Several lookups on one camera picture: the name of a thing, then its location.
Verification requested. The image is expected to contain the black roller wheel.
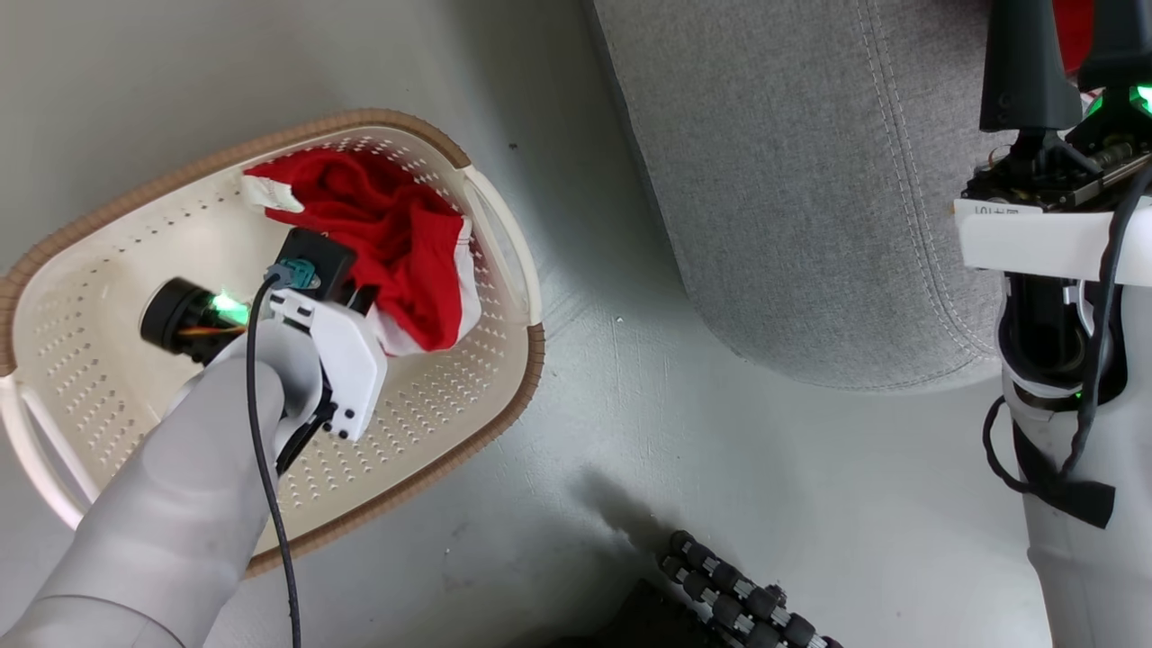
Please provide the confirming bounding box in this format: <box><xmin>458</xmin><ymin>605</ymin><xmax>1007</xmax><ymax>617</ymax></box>
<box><xmin>660</xmin><ymin>529</ymin><xmax>842</xmax><ymax>648</ymax></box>

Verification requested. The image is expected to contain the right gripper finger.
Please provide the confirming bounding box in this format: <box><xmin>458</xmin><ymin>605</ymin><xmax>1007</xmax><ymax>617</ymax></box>
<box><xmin>1077</xmin><ymin>0</ymin><xmax>1152</xmax><ymax>91</ymax></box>
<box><xmin>979</xmin><ymin>0</ymin><xmax>1083</xmax><ymax>133</ymax></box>

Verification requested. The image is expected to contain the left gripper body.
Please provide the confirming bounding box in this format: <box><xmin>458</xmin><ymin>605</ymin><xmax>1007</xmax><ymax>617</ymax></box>
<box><xmin>139</xmin><ymin>277</ymin><xmax>390</xmax><ymax>473</ymax></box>

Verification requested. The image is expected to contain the grey fabric sofa cushion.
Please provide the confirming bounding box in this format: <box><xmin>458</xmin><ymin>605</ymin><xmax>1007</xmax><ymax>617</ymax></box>
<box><xmin>585</xmin><ymin>0</ymin><xmax>1152</xmax><ymax>391</ymax></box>

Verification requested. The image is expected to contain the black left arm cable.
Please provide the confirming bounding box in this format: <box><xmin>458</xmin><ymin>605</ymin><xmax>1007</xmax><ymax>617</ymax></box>
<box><xmin>245</xmin><ymin>259</ymin><xmax>321</xmax><ymax>648</ymax></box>

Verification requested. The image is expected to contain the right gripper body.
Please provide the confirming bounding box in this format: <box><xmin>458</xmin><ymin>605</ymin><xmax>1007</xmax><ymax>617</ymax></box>
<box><xmin>954</xmin><ymin>81</ymin><xmax>1152</xmax><ymax>289</ymax></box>

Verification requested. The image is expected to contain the cream perforated laundry basket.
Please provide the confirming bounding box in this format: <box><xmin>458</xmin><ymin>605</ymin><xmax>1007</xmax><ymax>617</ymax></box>
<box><xmin>0</xmin><ymin>108</ymin><xmax>546</xmax><ymax>579</ymax></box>

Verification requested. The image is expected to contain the red garment white trim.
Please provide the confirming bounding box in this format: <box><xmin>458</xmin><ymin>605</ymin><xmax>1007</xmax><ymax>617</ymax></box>
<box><xmin>241</xmin><ymin>148</ymin><xmax>483</xmax><ymax>356</ymax></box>

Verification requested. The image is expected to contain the plain red garment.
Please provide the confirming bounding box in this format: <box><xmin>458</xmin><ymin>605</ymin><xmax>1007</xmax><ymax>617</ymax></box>
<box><xmin>1051</xmin><ymin>0</ymin><xmax>1096</xmax><ymax>77</ymax></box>

